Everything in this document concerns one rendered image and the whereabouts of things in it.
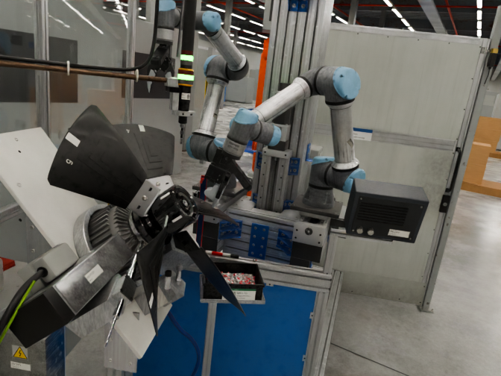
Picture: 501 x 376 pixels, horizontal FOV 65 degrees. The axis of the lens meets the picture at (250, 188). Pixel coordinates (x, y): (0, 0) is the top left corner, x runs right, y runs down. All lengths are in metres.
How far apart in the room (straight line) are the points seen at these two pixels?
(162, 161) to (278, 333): 0.93
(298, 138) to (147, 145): 0.95
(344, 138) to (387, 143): 1.36
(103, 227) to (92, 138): 0.26
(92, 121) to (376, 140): 2.30
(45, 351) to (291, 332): 0.96
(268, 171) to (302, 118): 0.32
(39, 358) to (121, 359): 0.22
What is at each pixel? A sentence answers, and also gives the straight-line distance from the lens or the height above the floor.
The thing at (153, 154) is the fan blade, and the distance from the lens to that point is 1.25.
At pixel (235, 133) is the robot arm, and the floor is 1.39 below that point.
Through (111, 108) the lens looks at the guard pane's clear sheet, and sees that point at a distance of 2.42.
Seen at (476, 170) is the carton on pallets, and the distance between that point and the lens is 8.55.
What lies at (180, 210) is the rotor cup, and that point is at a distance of 1.06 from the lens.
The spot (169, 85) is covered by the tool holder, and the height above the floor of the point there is 1.53.
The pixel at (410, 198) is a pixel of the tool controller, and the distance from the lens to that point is 1.52.
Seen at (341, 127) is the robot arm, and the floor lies 1.43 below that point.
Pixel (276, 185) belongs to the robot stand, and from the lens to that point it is 1.99.
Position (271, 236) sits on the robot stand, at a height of 0.85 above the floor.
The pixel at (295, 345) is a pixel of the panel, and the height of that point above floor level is 0.50.
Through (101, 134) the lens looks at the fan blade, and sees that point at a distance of 1.01.
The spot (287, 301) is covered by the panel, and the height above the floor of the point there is 0.70.
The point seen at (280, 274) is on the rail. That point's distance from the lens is 1.64.
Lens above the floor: 1.57
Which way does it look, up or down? 15 degrees down
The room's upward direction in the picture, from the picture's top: 7 degrees clockwise
